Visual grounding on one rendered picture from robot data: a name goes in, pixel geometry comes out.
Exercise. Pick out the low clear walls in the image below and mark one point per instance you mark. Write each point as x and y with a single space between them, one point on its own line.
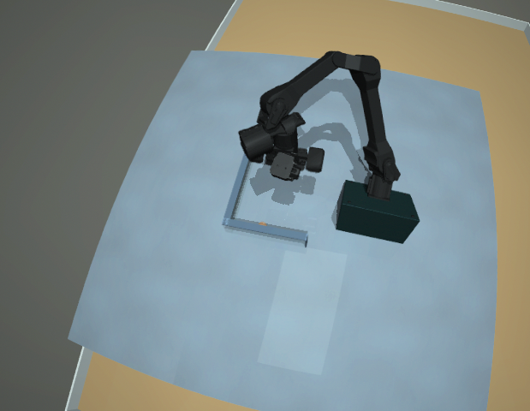
254 234

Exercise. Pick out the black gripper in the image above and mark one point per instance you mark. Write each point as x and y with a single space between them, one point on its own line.
314 157

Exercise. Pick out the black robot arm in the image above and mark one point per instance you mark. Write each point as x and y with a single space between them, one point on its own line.
275 125

